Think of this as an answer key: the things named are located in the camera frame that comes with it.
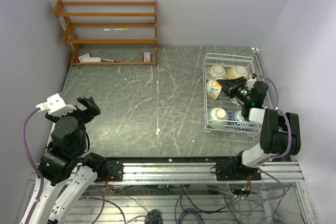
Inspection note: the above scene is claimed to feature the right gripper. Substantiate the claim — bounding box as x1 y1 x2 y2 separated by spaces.
216 77 251 104

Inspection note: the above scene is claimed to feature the blue orange floral bowl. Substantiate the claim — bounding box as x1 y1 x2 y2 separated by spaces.
206 79 222 100

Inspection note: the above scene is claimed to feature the yellow sun blue rim bowl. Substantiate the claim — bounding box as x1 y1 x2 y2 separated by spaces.
226 66 249 80

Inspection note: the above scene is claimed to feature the light teal bowl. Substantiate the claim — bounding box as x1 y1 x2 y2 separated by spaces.
207 107 228 130

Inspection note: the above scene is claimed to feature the red patterned bowl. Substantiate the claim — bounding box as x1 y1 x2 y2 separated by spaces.
229 110 252 132

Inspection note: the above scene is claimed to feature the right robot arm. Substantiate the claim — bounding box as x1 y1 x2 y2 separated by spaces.
217 77 301 180

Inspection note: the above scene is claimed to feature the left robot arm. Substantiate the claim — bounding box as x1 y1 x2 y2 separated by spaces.
21 93 107 223

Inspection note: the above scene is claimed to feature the wooden shelf rack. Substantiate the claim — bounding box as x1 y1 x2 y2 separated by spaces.
54 0 159 66

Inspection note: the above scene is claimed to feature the white case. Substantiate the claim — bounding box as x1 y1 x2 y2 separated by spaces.
81 57 102 63

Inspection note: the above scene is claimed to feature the pink white pen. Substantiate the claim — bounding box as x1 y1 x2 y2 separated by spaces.
101 58 121 63

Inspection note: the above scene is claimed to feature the red white small box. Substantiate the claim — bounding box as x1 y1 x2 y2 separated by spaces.
77 53 92 63

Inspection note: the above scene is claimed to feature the red white card box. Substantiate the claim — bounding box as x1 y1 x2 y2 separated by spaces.
143 52 151 62

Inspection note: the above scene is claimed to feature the green white pen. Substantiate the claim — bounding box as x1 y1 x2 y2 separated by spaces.
103 28 130 31

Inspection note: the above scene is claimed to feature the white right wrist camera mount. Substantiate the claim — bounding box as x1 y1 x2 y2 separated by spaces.
247 73 257 89

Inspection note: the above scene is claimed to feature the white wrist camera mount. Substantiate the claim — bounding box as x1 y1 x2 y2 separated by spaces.
247 73 257 89
36 93 76 117

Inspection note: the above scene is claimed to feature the white wire dish rack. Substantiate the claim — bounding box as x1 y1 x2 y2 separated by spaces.
203 53 261 136

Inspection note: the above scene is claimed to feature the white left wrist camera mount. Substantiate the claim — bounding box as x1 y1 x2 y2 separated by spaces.
36 93 76 117

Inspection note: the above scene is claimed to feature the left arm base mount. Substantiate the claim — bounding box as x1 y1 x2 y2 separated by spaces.
96 158 124 182

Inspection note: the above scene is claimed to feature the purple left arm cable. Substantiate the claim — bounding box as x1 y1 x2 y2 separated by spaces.
19 108 48 224

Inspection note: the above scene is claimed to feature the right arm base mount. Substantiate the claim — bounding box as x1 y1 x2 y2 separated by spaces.
209 162 261 181

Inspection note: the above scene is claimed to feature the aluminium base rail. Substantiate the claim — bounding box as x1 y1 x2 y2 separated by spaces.
108 161 304 185

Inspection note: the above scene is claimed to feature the floor cable bundle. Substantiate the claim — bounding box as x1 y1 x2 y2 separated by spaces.
62 182 295 224

